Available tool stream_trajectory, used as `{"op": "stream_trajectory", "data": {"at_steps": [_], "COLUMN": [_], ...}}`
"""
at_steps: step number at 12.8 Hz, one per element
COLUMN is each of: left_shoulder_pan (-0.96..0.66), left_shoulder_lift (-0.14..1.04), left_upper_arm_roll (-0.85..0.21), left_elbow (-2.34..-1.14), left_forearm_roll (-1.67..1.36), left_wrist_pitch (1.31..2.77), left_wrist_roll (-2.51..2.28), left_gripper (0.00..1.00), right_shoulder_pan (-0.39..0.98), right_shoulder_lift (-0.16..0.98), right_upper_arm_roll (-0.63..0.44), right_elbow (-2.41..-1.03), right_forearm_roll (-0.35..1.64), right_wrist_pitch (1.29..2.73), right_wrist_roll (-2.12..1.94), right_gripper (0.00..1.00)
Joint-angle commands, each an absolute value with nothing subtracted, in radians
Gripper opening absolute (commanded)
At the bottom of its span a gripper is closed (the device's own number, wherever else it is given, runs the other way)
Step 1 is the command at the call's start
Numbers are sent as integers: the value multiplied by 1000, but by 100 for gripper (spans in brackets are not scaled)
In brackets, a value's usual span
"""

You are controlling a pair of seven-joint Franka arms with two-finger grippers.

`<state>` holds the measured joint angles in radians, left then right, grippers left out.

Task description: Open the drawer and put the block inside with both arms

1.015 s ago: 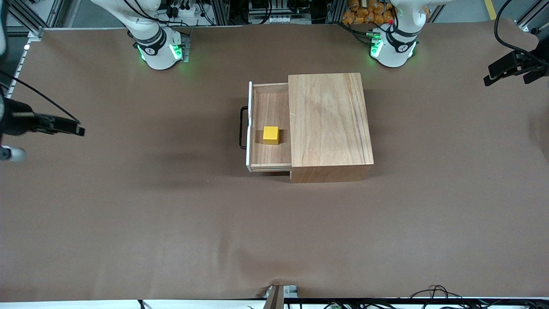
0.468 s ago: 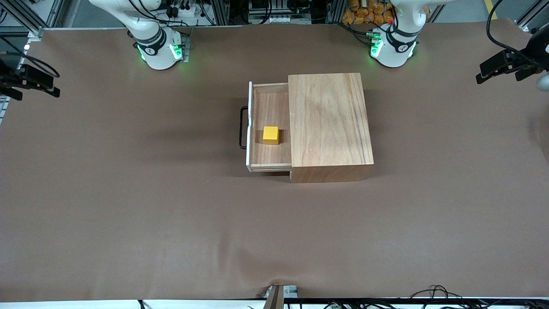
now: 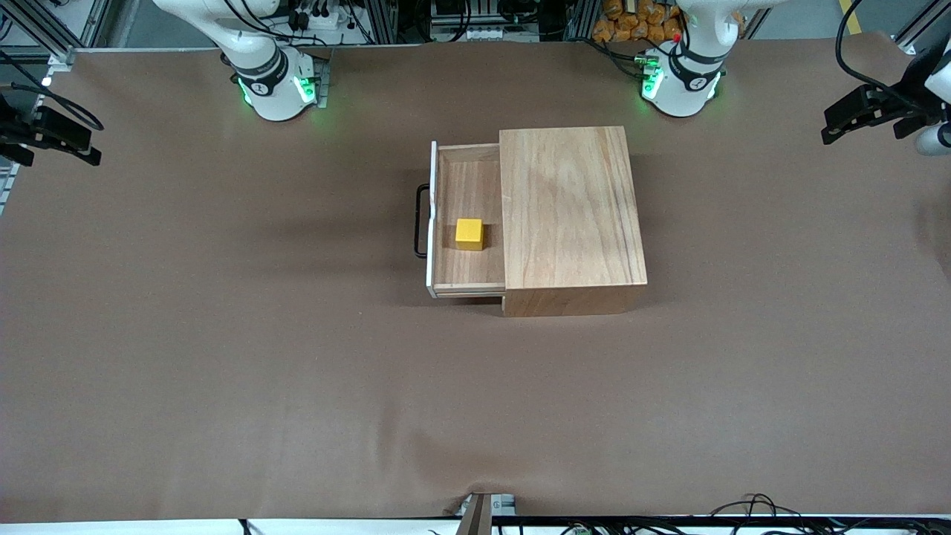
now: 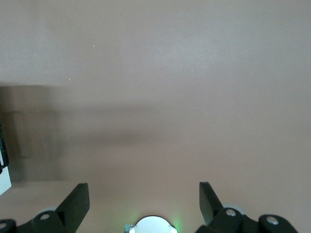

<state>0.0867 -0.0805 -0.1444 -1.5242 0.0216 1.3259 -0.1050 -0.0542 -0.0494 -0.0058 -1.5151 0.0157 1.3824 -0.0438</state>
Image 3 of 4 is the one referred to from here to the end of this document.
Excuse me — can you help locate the wooden drawer with black handle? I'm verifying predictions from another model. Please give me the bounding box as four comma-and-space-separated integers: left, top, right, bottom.
413, 140, 507, 299

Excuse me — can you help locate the wooden drawer cabinet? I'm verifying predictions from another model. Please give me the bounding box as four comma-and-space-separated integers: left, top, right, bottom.
499, 126, 649, 318

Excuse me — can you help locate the orange packaged goods pile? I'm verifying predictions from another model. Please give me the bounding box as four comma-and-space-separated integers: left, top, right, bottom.
592, 0, 684, 43

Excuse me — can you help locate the white power strip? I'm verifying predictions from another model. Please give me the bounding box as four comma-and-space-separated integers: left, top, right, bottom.
292, 0, 335, 30

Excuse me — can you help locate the grey metal equipment rack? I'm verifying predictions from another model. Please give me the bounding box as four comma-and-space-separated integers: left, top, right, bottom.
431, 0, 521, 42

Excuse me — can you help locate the brown table mat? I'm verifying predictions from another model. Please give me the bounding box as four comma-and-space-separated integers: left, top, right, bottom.
0, 33, 951, 521

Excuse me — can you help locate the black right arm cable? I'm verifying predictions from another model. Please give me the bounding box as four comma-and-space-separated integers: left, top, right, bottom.
0, 52, 106, 132

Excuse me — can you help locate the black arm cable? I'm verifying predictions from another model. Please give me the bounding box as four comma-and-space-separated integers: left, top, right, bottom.
834, 0, 903, 95
0, 52, 106, 132

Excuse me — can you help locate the aluminium frame profile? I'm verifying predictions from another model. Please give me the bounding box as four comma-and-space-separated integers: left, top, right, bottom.
0, 0, 79, 71
895, 0, 951, 54

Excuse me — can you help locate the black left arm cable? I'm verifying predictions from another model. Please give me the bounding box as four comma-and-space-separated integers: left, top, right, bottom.
834, 0, 903, 95

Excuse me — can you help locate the metal table edge bracket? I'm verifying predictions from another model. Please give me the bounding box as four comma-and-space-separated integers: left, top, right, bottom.
457, 493, 517, 535

